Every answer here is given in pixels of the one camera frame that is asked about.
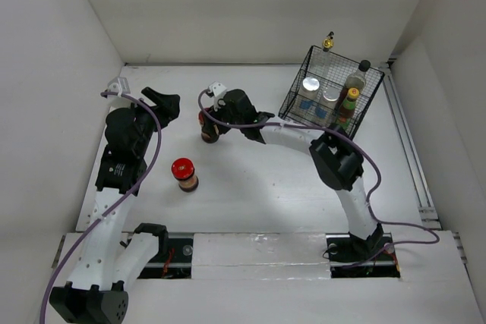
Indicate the clear glass oil bottle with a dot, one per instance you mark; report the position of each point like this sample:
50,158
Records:
327,45

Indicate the silver lid shaker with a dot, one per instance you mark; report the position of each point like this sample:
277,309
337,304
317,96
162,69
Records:
308,91
327,102

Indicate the black wire rack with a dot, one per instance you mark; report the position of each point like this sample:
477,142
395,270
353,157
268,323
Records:
340,68

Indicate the green label sauce bottle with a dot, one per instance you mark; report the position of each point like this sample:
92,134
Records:
347,109

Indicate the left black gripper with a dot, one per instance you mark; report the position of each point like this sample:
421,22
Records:
166,104

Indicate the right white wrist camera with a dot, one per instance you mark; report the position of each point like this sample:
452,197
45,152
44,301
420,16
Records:
217,92

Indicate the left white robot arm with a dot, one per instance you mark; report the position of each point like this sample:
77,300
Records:
97,289

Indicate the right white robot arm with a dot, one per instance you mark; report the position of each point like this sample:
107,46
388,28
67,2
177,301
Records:
338,161

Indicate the dark soy sauce bottle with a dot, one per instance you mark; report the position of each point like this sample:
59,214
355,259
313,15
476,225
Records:
356,80

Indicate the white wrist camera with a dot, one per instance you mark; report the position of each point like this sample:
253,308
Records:
117,87
217,92

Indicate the red lid jar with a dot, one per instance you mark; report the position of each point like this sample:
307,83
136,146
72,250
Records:
183,171
209,129

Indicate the red lid jar front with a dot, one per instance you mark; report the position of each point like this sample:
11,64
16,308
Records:
183,171

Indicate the red lid jar back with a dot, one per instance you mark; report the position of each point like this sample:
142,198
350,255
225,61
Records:
209,129

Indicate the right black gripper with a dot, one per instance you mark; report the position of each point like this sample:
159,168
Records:
222,105

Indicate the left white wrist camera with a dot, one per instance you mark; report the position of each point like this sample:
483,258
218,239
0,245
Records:
117,87

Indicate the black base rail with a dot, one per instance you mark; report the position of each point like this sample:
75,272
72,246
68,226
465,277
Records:
177,263

